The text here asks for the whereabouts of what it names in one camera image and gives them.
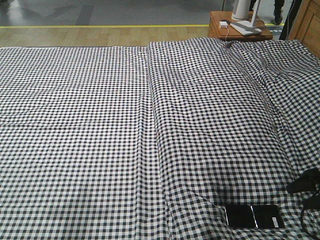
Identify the white charger block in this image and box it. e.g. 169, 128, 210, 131
219, 21, 228, 29

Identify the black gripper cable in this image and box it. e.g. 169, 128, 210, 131
299, 191, 320, 240

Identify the person legs black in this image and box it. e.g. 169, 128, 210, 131
248, 0, 286, 25

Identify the black foldable phone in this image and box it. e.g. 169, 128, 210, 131
224, 204, 285, 229

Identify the checkered duvet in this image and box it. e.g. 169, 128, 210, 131
147, 38, 320, 240

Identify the wooden nightstand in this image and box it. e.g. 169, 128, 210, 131
207, 11, 273, 42

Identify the checkered bed sheet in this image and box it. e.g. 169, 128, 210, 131
0, 47, 172, 240

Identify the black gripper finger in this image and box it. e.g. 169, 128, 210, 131
286, 169, 320, 193

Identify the wooden headboard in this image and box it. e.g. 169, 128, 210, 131
288, 0, 320, 57

